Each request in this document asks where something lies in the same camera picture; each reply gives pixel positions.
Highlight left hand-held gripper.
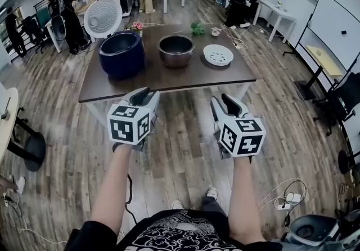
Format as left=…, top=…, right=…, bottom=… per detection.
left=106, top=87, right=160, bottom=151

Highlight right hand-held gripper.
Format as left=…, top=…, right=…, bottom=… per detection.
left=210, top=93, right=267, bottom=164

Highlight dark blue rice cooker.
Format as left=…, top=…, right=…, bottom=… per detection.
left=83, top=0, right=146, bottom=80

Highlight metal pot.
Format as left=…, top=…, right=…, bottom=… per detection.
left=156, top=35, right=196, bottom=69

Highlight white steamer tray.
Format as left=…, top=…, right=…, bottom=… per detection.
left=202, top=44, right=235, bottom=66

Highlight person's left forearm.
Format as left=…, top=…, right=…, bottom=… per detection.
left=91, top=144, right=133, bottom=241

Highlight person's right forearm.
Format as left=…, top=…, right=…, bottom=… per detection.
left=227, top=158, right=267, bottom=245

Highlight pink flowers in white pot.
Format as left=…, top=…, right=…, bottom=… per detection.
left=131, top=21, right=144, bottom=37

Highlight green leaf sprig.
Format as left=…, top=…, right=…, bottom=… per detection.
left=190, top=21, right=206, bottom=37

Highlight person's dark trousers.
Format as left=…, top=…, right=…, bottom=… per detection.
left=200, top=195, right=226, bottom=214

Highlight yellow-top stand table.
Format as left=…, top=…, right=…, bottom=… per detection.
left=294, top=44, right=344, bottom=101

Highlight black office chair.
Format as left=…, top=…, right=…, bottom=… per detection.
left=21, top=16, right=47, bottom=53
left=312, top=71, right=360, bottom=137

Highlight person's black printed shirt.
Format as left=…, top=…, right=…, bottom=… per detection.
left=64, top=209, right=282, bottom=251

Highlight whiteboard on stand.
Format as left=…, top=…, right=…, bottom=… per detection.
left=283, top=0, right=360, bottom=76

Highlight round white table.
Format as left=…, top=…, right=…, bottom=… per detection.
left=0, top=86, right=47, bottom=172

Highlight grey hard-shell backpack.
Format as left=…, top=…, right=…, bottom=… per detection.
left=281, top=213, right=360, bottom=251

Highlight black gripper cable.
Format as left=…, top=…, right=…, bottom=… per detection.
left=124, top=173, right=139, bottom=225

